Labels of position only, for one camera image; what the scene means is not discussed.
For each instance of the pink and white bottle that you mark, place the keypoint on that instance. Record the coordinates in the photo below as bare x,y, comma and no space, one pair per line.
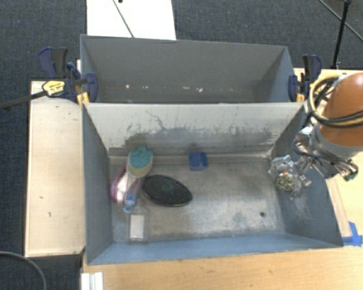
122,186

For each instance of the blue block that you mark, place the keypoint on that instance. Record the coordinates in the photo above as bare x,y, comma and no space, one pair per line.
198,160

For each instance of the teal and yellow sponge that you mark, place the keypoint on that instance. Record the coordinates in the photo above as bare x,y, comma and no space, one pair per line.
140,162

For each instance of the clear plastic bottle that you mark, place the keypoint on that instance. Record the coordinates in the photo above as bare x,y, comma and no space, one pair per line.
137,222

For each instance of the pale wood board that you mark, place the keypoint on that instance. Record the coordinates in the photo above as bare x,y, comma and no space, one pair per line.
56,174

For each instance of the yellow dark-spotted toy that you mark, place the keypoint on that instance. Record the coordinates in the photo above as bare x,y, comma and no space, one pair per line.
285,182

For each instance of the grey metal bin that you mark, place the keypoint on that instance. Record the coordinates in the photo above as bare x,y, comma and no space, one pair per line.
199,131

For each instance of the black oval dish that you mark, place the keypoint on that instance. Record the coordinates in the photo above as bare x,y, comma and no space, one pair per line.
167,191

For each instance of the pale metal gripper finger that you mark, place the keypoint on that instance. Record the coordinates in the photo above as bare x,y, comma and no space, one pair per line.
302,181
279,163

